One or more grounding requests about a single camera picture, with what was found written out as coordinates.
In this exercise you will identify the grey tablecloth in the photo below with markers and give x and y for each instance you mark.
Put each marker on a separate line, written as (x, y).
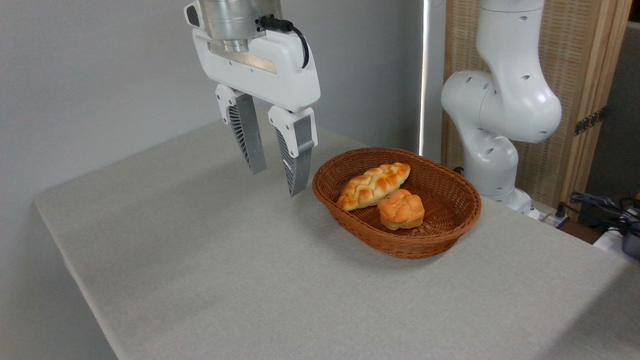
(250, 280)

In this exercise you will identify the white vertical pole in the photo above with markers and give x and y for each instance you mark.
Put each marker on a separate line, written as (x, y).
(424, 75)

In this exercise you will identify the long braided bread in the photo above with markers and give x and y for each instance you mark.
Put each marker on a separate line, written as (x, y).
(374, 185)

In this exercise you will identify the black screen hinge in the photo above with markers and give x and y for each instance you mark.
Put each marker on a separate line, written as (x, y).
(590, 121)

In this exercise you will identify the round bread roll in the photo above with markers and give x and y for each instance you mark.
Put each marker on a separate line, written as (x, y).
(401, 210)

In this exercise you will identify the brown wicker basket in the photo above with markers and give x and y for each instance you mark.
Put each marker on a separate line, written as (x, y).
(450, 220)

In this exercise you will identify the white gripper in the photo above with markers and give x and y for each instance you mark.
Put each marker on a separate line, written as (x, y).
(280, 75)

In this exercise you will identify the wooden woven folding screen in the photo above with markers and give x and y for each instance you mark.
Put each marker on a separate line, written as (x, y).
(575, 60)

